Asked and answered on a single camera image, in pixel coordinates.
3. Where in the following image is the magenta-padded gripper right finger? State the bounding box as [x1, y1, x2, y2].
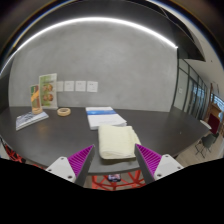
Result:
[134, 143, 185, 185]

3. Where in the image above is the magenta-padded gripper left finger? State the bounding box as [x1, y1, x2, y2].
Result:
[45, 143, 96, 188]

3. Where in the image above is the cream towel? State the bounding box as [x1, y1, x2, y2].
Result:
[97, 124, 142, 160]

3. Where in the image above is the red mesh chair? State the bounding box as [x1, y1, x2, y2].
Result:
[0, 136, 44, 169]
[91, 169, 147, 192]

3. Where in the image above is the dark chair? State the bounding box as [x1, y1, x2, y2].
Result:
[194, 133, 218, 159]

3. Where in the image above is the beige tape roll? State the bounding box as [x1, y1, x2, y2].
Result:
[56, 107, 72, 117]

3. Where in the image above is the grey magazine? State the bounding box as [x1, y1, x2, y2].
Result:
[15, 110, 50, 131]

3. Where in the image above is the white booklet stack blue cover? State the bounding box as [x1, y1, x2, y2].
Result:
[85, 106, 128, 131]

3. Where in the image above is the small sign with wooden base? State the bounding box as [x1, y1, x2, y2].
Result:
[29, 83, 44, 115]

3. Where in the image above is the black-framed glass partition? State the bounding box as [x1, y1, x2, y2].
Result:
[173, 58, 210, 118]

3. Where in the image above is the ceiling light strip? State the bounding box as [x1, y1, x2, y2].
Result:
[0, 16, 179, 78]

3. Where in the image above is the white wall plate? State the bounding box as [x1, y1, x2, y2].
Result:
[75, 80, 87, 92]
[64, 80, 75, 92]
[86, 80, 99, 93]
[55, 80, 64, 93]

